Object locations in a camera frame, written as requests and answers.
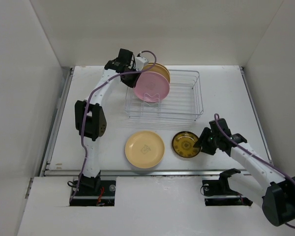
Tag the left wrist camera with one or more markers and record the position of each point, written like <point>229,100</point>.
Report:
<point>140,63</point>

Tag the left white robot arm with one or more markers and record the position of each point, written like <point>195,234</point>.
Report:
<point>90,120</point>

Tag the cream yellow plate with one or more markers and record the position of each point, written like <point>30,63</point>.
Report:
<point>144,149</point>

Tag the white wire dish rack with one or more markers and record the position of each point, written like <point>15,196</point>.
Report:
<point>184,101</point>

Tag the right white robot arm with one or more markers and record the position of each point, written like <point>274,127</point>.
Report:
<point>266,186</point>

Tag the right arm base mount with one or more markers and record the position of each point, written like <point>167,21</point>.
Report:
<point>217,195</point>

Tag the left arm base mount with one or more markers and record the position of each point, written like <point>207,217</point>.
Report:
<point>92,192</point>

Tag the yellow patterned plate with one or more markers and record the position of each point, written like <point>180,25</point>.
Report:
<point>183,144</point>

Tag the tan plate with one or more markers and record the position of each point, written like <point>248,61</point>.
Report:
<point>162,70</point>

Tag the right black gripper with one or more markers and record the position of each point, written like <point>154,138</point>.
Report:
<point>202,137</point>

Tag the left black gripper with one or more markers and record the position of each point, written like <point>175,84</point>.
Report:
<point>132,83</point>

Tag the pink plate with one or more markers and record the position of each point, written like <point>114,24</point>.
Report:
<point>151,87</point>

